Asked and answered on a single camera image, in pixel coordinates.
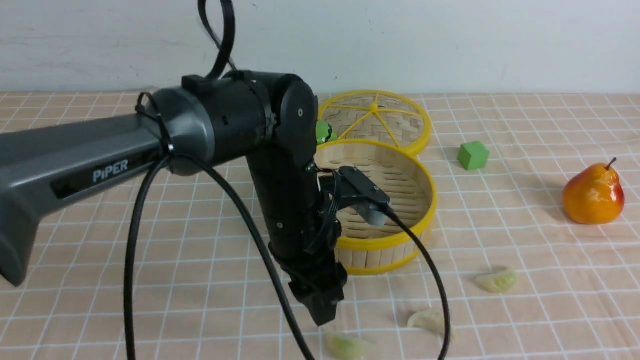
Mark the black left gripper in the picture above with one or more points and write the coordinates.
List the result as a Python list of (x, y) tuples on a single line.
[(317, 281)]

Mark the greenish dumpling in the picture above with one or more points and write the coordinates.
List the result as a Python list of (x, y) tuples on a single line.
[(345, 347)]

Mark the pale dumpling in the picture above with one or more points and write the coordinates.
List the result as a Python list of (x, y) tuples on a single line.
[(430, 320)]

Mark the yellowish dumpling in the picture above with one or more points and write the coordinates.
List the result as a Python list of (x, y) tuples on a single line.
[(497, 282)]

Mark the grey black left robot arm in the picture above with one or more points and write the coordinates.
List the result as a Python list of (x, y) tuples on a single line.
[(268, 118)]

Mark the bamboo steamer tray yellow rim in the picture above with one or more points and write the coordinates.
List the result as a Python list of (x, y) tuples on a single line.
[(366, 250)]

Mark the woven bamboo steamer lid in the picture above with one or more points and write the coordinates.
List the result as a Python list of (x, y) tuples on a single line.
[(380, 116)]

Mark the green toy watermelon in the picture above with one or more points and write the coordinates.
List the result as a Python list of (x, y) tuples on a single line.
[(325, 132)]

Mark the green cube block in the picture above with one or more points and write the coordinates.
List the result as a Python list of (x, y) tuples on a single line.
[(473, 155)]

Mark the checkered beige tablecloth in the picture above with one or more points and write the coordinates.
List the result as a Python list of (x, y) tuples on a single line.
[(203, 292)]

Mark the orange toy pear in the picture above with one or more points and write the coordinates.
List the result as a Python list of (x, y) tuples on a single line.
[(594, 196)]

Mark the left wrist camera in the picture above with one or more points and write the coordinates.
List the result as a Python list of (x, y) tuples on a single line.
[(349, 187)]

